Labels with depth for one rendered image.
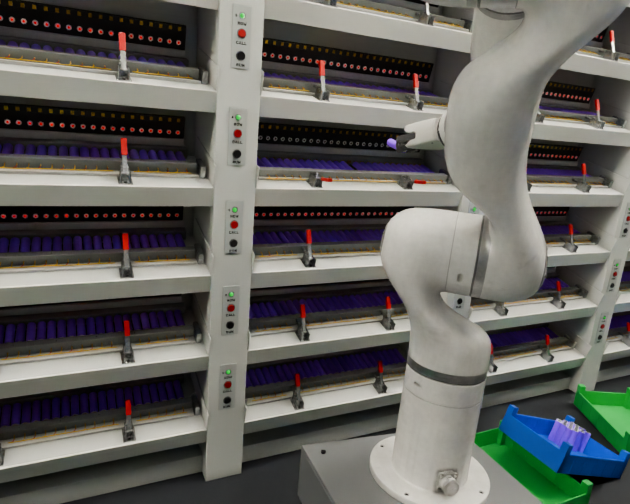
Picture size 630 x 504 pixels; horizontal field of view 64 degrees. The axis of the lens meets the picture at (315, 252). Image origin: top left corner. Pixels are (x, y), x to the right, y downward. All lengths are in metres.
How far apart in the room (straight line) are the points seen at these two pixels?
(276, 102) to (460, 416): 0.74
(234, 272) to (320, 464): 0.50
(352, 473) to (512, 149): 0.54
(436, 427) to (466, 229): 0.29
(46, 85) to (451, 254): 0.78
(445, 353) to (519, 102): 0.35
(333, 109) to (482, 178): 0.64
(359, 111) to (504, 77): 0.70
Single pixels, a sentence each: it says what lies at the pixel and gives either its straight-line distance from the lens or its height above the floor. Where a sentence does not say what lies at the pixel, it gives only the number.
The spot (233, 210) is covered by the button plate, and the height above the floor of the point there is 0.70.
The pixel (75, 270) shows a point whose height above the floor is 0.57.
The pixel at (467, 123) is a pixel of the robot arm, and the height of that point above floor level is 0.92.
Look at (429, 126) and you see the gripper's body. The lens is 1.05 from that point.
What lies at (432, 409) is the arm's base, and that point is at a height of 0.52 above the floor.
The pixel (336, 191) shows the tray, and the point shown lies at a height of 0.75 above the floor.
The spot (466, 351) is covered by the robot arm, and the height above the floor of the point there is 0.61.
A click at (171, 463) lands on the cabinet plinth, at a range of 1.43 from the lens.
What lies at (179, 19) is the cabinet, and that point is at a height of 1.11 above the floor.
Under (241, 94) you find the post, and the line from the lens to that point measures 1.13.
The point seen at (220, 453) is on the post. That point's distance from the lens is 1.40.
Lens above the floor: 0.91
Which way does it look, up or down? 15 degrees down
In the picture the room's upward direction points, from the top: 5 degrees clockwise
